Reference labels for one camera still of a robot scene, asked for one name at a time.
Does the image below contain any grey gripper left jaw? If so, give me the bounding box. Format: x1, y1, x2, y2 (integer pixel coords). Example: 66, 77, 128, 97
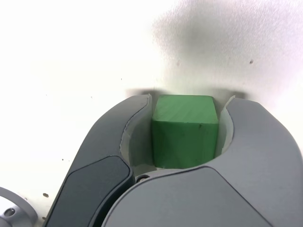
42, 94, 159, 227

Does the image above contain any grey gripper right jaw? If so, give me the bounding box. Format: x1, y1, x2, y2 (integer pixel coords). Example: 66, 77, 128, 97
101, 95, 303, 227

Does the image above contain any green cube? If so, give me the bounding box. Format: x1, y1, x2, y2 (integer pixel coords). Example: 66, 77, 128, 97
151, 94, 220, 169

